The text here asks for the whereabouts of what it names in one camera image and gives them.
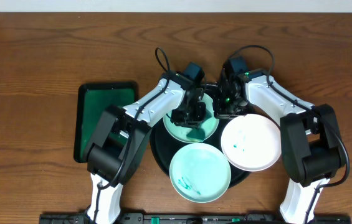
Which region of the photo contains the mint plate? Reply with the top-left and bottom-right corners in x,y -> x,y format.
169,143 -> 231,203
163,93 -> 219,143

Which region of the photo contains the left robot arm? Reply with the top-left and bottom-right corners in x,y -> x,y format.
82,71 -> 206,223

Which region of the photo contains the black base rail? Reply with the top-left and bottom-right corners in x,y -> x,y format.
38,212 -> 352,224

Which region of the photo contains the round black serving tray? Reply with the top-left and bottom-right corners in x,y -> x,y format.
150,119 -> 250,188

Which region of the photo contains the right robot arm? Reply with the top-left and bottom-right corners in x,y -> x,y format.
214,69 -> 350,223

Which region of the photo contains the green scouring sponge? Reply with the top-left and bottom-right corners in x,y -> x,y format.
186,109 -> 215,142

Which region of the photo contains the black rectangular water tray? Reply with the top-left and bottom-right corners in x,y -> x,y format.
74,81 -> 138,163

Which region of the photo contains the white pink plate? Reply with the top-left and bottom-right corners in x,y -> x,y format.
221,114 -> 281,172

